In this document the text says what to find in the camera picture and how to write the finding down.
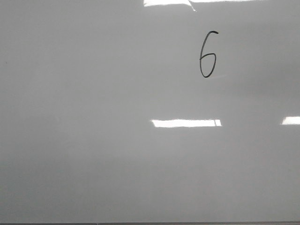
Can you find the white glossy whiteboard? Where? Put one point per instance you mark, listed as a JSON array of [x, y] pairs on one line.
[[127, 111]]

